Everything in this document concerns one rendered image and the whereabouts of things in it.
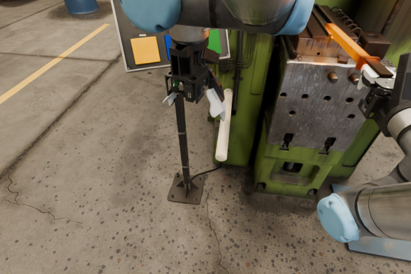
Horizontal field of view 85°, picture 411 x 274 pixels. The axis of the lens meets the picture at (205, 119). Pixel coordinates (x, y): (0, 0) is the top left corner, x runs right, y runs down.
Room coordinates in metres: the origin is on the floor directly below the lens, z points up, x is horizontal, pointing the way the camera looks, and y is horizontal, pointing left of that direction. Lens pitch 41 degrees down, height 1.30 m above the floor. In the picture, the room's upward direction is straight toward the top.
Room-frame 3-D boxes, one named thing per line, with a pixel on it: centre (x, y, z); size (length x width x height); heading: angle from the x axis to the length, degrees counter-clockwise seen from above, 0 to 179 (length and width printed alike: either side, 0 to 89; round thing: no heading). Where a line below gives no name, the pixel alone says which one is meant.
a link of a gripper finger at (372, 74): (0.50, -0.41, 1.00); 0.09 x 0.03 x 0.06; 175
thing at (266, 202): (0.76, -0.44, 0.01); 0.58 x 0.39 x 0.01; 82
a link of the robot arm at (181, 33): (0.43, 0.03, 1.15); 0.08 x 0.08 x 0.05
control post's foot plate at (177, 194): (0.81, 0.12, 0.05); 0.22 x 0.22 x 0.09; 82
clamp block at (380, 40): (0.84, -0.63, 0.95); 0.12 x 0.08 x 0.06; 172
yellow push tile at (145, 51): (0.65, 0.18, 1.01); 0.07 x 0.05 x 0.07; 107
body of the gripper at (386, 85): (0.39, -0.41, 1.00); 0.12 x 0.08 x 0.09; 172
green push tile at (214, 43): (0.71, -0.01, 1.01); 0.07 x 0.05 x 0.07; 107
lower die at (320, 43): (1.01, -0.47, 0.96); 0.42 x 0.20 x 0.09; 172
